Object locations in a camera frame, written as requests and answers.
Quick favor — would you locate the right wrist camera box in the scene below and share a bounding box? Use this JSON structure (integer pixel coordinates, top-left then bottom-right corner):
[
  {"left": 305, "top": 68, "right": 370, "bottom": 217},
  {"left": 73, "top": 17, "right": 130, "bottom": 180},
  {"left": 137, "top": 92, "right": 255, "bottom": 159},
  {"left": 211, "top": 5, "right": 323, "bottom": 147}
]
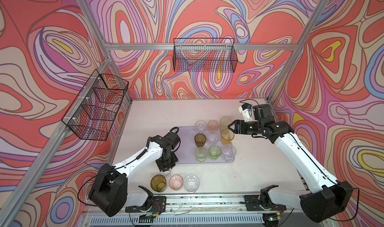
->
[{"left": 239, "top": 103, "right": 275, "bottom": 124}]

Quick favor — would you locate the bright green glass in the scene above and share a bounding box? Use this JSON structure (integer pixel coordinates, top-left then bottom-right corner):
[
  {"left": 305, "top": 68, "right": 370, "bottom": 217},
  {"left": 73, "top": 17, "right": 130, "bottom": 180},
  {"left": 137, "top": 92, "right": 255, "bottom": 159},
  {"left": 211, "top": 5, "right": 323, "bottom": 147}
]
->
[{"left": 209, "top": 145, "right": 222, "bottom": 160}]

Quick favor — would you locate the pink dimpled cup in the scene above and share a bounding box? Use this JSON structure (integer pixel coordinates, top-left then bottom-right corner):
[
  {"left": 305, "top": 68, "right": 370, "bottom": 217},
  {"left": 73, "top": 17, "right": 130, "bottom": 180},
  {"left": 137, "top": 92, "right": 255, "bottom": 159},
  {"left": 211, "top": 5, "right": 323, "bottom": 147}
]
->
[{"left": 208, "top": 120, "right": 220, "bottom": 132}]

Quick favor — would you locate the clear faceted glass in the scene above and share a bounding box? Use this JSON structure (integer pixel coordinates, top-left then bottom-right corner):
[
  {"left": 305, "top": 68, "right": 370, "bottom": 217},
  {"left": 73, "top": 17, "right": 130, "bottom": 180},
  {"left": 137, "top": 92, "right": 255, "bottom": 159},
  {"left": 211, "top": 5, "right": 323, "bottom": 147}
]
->
[{"left": 222, "top": 144, "right": 237, "bottom": 163}]

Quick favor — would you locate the black wire basket back wall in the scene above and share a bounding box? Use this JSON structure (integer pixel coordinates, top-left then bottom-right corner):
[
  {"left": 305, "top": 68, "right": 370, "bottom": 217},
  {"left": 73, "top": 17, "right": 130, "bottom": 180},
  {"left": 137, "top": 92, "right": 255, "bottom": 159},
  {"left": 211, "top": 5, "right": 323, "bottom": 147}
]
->
[{"left": 173, "top": 37, "right": 238, "bottom": 73}]

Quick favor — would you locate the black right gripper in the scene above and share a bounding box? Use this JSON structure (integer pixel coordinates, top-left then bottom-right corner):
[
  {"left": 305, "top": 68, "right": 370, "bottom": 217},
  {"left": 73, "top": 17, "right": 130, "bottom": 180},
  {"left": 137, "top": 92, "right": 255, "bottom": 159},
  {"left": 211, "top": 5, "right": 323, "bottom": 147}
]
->
[{"left": 227, "top": 120, "right": 263, "bottom": 135}]

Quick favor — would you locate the black wire basket wall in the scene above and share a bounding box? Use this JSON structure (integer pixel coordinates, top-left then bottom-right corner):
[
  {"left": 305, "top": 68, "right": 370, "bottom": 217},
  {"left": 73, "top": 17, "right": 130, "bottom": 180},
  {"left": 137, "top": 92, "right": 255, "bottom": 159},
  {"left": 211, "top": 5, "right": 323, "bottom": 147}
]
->
[
  {"left": 173, "top": 37, "right": 238, "bottom": 73},
  {"left": 62, "top": 70, "right": 129, "bottom": 141}
]

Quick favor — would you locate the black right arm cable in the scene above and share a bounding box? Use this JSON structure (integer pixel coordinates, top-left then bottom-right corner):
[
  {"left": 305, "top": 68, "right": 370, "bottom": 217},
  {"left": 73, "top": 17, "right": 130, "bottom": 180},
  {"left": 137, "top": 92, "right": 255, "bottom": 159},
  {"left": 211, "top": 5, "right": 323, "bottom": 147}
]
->
[{"left": 328, "top": 187, "right": 360, "bottom": 222}]

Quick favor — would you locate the clear ribbed glass front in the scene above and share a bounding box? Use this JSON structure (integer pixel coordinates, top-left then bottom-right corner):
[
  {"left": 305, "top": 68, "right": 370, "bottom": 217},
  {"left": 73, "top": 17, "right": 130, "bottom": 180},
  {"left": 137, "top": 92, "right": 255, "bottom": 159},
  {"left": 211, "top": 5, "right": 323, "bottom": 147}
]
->
[{"left": 184, "top": 175, "right": 200, "bottom": 194}]

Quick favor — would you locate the black wire basket left wall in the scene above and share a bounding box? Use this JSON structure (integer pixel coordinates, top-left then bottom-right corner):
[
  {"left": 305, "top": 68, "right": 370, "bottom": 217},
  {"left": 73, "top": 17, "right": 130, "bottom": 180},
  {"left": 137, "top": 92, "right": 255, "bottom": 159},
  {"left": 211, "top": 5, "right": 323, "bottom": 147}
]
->
[{"left": 62, "top": 70, "right": 129, "bottom": 141}]

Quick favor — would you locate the large olive green glass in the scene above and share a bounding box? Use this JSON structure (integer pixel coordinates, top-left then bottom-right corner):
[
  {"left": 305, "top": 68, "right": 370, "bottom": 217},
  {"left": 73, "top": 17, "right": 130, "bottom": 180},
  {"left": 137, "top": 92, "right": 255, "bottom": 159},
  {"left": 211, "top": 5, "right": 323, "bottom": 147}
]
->
[{"left": 150, "top": 175, "right": 167, "bottom": 193}]

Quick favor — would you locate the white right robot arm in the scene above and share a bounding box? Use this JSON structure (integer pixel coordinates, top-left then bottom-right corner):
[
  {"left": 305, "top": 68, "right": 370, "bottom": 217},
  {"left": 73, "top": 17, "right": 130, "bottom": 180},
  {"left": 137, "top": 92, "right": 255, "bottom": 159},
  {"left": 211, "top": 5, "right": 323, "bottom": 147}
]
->
[{"left": 228, "top": 120, "right": 354, "bottom": 223}]

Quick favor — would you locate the pink clear glass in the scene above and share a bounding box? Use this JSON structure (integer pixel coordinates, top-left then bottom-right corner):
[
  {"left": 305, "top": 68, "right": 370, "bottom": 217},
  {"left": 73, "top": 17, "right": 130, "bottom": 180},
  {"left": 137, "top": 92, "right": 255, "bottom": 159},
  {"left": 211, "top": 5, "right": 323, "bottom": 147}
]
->
[{"left": 169, "top": 175, "right": 184, "bottom": 191}]

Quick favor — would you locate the yellow clear plastic cup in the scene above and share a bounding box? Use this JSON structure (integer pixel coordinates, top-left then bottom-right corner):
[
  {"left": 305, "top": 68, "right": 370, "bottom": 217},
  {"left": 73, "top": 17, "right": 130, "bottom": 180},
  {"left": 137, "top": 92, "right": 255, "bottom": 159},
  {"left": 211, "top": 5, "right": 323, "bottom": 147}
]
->
[{"left": 221, "top": 129, "right": 235, "bottom": 145}]

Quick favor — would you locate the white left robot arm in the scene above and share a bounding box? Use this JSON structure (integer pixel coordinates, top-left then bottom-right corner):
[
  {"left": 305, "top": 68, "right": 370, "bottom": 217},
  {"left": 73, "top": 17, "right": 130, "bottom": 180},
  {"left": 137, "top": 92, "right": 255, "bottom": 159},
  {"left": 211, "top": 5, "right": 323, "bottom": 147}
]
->
[{"left": 89, "top": 132, "right": 181, "bottom": 217}]

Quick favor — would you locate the pale green dimpled cup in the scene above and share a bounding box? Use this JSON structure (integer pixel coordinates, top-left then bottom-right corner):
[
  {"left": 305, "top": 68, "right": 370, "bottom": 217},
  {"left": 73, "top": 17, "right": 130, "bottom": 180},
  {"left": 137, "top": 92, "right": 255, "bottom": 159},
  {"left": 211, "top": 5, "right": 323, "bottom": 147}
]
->
[{"left": 220, "top": 117, "right": 233, "bottom": 131}]

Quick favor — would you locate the lilac plastic tray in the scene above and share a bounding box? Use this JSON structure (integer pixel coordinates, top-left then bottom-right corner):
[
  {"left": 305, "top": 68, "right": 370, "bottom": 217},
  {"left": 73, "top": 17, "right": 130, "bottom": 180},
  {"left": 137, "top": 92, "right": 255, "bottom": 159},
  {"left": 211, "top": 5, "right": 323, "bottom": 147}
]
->
[{"left": 176, "top": 126, "right": 229, "bottom": 164}]

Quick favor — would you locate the clear textured glass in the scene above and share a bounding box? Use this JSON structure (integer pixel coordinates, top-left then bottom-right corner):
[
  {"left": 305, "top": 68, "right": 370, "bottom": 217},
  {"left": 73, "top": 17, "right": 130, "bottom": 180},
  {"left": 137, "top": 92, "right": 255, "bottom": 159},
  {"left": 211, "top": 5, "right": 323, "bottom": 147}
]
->
[{"left": 207, "top": 131, "right": 221, "bottom": 145}]

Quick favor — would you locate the olive brown glass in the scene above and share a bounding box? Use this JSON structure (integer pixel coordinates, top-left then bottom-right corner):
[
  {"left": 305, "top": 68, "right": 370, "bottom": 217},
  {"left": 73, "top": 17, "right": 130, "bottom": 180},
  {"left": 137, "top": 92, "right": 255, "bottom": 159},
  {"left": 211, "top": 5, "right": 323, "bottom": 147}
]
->
[{"left": 194, "top": 133, "right": 207, "bottom": 148}]

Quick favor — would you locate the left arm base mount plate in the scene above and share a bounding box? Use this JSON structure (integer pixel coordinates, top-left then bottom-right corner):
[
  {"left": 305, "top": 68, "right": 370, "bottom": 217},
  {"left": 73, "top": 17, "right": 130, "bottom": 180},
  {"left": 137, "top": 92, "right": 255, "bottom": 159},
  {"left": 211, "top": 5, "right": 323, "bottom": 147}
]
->
[{"left": 125, "top": 196, "right": 167, "bottom": 214}]

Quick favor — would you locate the aluminium front rail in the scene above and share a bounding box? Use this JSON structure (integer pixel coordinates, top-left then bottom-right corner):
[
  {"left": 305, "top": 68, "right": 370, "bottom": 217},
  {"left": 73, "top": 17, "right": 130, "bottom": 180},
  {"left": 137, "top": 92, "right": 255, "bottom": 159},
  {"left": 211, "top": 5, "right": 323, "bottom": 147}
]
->
[{"left": 161, "top": 192, "right": 250, "bottom": 213}]

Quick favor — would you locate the light green dimpled cup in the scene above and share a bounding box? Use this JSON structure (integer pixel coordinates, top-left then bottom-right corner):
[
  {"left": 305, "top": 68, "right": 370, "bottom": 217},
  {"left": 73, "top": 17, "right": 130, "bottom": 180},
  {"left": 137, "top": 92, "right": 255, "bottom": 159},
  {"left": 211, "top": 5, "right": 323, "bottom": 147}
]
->
[{"left": 195, "top": 148, "right": 208, "bottom": 163}]

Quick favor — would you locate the small clear glass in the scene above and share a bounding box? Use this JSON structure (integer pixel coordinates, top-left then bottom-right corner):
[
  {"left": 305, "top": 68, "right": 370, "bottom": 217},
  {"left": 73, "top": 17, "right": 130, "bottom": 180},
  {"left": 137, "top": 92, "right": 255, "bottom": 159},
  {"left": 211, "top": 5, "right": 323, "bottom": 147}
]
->
[{"left": 160, "top": 169, "right": 172, "bottom": 178}]

